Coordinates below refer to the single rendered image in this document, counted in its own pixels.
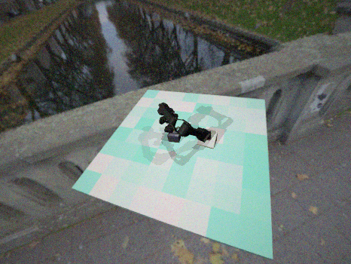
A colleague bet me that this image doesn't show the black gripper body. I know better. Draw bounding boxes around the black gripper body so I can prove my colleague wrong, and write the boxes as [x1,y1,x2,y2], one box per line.
[164,113,178,133]

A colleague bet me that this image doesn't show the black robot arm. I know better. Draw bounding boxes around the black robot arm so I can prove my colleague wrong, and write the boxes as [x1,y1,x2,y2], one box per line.
[157,103,211,142]

